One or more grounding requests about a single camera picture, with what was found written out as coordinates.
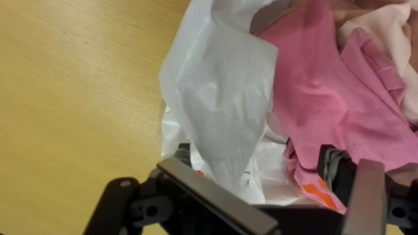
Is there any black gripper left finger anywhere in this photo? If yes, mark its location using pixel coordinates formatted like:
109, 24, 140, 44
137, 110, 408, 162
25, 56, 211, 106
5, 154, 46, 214
83, 142, 281, 235

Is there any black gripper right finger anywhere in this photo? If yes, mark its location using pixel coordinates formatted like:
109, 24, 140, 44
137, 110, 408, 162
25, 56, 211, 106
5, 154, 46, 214
316, 145, 418, 235

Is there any white orange plastic bag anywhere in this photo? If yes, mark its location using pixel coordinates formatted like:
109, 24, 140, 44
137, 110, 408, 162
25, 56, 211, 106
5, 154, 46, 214
158, 0, 315, 206

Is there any pink cloth with orange print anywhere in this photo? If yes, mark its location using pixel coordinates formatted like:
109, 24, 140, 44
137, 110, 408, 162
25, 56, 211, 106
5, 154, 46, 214
256, 0, 418, 215

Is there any peach cloth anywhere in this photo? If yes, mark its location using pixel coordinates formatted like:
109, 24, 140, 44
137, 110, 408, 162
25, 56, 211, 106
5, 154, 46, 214
332, 0, 418, 128

